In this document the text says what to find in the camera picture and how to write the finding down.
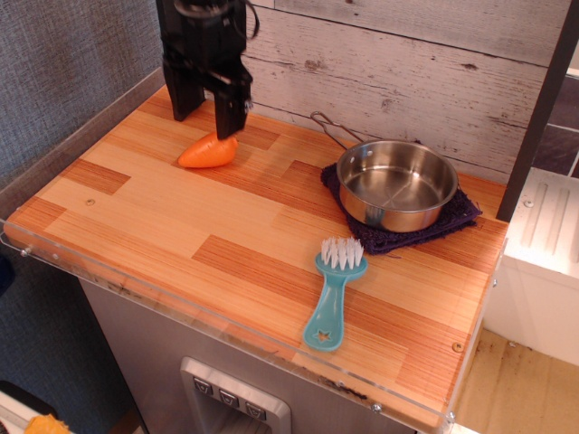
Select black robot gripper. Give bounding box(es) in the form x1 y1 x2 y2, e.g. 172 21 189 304
163 11 253 140

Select orange plastic toy carrot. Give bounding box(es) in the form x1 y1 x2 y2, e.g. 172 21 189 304
177 132 239 168

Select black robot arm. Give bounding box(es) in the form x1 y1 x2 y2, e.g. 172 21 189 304
157 0 260 140

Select small stainless steel pot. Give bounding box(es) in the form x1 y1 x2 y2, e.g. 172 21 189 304
336 139 459 233

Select yellow orange fabric object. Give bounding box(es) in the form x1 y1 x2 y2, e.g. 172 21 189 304
24 414 71 434

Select teal scrub brush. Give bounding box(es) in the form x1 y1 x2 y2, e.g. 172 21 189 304
303 237 368 352

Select clear acrylic edge guard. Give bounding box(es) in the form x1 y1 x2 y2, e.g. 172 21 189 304
5 210 506 433

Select grey toy fridge cabinet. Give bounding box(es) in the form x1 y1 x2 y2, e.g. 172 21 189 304
81 281 412 433

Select dark purple knitted cloth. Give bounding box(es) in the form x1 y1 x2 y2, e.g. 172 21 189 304
320 163 482 255

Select silver dispenser panel with buttons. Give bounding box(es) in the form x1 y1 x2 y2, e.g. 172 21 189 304
180 357 292 433

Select white toy sink unit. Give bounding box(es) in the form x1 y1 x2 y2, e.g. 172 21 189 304
483 168 578 364

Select dark grey left post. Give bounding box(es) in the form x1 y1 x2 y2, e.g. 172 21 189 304
155 0 205 123

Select dark grey post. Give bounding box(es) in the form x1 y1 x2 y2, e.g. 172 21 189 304
155 0 205 123
496 0 578 222

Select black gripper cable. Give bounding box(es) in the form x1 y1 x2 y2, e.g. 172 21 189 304
242 0 261 41

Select grey left side rail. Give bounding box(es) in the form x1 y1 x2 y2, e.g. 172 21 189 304
1 68 165 213

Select dark grey right post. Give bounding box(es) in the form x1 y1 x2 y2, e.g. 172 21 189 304
496 0 578 222

